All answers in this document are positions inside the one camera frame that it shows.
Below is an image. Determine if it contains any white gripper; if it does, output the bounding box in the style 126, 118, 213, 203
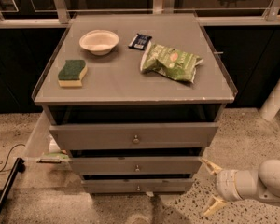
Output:
200, 158, 242, 217

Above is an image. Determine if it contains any grey bottom drawer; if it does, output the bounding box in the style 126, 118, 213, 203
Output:
81, 178, 194, 194

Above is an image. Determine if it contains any grey drawer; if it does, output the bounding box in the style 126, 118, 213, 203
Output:
49, 122, 218, 150
69, 156, 201, 175
81, 178, 194, 194

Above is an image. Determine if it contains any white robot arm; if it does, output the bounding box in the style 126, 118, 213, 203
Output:
200, 158, 280, 216

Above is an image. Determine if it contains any grey top drawer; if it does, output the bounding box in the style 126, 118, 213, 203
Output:
49, 122, 218, 150

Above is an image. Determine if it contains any grey drawer cabinet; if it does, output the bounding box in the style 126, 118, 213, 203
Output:
33, 14, 237, 182

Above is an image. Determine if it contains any grey middle drawer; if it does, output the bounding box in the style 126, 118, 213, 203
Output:
69, 156, 201, 175

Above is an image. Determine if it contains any white pole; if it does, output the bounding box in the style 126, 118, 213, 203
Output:
259, 79, 280, 121

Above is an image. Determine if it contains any green chip bag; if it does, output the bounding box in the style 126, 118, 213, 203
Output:
140, 42, 203, 83

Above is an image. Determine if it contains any dark blue snack packet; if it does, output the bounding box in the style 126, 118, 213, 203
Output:
128, 34, 151, 50

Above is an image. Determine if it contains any white bottle in bin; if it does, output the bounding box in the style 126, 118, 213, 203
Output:
49, 135, 61, 153

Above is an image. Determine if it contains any green yellow sponge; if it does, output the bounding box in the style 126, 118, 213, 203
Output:
58, 60, 88, 88

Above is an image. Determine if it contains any white paper bowl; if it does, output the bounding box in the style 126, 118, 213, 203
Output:
79, 30, 119, 56

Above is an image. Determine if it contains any black metal bar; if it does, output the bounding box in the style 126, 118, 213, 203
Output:
0, 158, 25, 214

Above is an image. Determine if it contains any metal railing post right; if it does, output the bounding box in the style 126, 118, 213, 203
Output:
262, 0, 280, 21

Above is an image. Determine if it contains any metal railing post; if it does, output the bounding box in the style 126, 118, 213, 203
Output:
152, 0, 175, 14
53, 0, 70, 24
262, 0, 280, 21

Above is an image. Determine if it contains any metal railing post centre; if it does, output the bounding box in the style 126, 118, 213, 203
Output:
152, 0, 175, 14

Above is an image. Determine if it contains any black cable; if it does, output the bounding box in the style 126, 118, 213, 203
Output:
0, 143, 26, 175

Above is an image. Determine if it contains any metal railing post left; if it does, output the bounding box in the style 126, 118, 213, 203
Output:
53, 0, 70, 24

